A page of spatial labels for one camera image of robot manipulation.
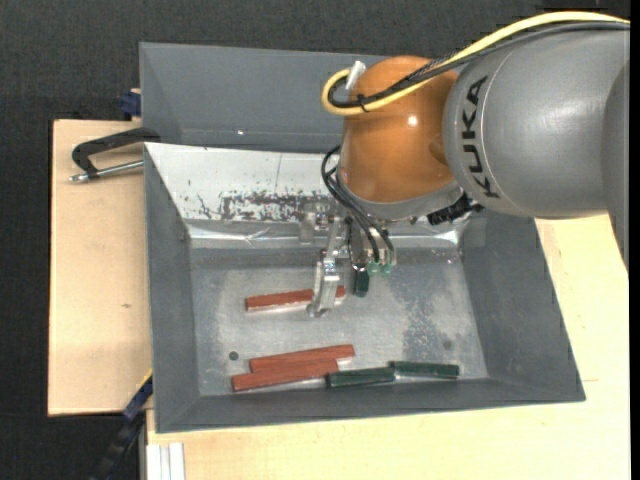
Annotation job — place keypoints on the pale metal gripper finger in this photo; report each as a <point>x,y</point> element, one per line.
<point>323,293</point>
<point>341,278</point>

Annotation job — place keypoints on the red-brown flat block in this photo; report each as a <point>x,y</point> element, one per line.
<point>280,379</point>
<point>305,358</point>
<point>277,300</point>

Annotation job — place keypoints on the grey metal bin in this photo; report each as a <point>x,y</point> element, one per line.
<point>280,328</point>

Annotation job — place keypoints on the dark green flat block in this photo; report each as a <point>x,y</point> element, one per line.
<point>425,369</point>
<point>360,377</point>

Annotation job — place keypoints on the pale wood flat board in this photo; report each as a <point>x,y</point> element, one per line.
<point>95,278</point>

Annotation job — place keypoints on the black cylinder on white bracket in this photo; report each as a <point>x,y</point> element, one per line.
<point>450,212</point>

